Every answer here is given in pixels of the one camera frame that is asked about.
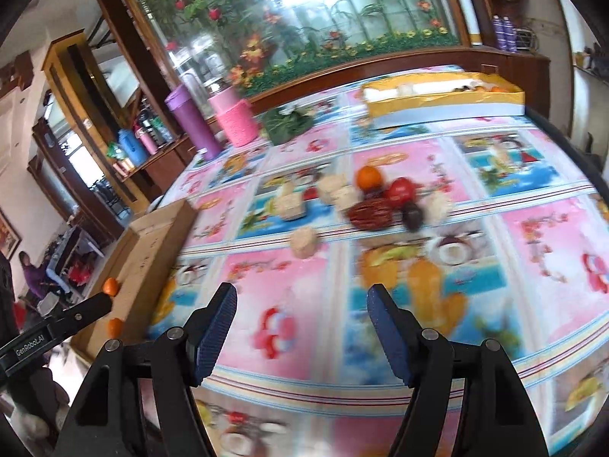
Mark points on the white foam padding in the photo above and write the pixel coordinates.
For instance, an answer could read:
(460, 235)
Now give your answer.
(411, 89)

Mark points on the brown sofa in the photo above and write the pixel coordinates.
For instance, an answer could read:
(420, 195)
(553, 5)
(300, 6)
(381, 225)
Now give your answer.
(28, 404)

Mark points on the blue thermos jug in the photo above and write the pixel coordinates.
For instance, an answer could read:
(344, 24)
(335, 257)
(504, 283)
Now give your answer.
(132, 147)

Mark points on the small orange kumquat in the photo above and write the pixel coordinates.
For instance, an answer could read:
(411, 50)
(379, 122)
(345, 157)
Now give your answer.
(110, 286)
(114, 326)

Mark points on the pink knit-covered flask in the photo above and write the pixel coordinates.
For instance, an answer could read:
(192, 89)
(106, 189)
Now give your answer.
(235, 121)

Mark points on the wooden side cabinet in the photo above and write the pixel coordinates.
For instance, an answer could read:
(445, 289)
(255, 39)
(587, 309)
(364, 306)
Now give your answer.
(518, 76)

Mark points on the dark purple plum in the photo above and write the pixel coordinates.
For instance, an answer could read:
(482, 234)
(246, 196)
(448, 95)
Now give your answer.
(413, 215)

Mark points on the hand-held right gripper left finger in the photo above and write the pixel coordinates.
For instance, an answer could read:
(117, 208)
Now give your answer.
(214, 338)

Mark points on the green gift packet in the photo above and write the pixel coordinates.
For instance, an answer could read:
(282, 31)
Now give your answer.
(114, 151)

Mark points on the bamboo flower glass panel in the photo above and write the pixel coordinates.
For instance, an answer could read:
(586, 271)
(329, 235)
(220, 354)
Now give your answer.
(309, 9)

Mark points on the dark dining chair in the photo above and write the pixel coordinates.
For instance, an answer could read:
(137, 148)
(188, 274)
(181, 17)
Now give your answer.
(107, 195)

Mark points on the cardboard tray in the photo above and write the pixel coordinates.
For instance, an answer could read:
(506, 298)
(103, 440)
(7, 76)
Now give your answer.
(142, 257)

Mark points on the wooden sideboard cabinet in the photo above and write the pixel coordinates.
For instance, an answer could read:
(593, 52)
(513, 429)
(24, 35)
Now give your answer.
(157, 166)

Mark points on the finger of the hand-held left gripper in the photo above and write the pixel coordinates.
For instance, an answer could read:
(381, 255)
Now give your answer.
(57, 331)

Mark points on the large wrinkled red date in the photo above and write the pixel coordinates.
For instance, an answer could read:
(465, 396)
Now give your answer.
(370, 214)

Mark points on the yellow cardboard box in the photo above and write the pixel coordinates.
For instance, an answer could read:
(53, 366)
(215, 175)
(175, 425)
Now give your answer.
(428, 107)

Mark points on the red tomato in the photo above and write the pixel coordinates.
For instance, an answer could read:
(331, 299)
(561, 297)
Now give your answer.
(399, 190)

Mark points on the large orange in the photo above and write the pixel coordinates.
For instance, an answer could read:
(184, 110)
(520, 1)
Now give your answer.
(368, 177)

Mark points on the framed wall picture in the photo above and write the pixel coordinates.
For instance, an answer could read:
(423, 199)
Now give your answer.
(7, 238)

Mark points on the tall wooden display cabinet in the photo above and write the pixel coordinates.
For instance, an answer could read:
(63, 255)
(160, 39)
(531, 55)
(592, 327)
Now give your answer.
(71, 81)

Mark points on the pink bottle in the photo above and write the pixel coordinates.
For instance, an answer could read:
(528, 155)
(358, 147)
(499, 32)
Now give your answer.
(147, 140)

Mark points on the white foam-wrapped fruit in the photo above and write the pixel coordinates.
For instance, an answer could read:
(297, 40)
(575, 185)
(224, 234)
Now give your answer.
(438, 207)
(346, 198)
(328, 184)
(303, 243)
(291, 208)

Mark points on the purple thermos bottle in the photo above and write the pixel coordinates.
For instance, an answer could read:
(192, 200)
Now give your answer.
(192, 123)

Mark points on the side table with cloth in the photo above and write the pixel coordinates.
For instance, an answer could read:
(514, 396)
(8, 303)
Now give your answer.
(71, 247)

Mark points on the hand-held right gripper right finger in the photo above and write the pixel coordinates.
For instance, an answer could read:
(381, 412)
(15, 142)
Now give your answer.
(390, 338)

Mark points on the fruit printed tablecloth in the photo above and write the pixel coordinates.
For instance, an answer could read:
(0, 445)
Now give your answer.
(309, 295)

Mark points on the green leaf bundle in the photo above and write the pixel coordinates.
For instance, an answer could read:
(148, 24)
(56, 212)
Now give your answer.
(285, 123)

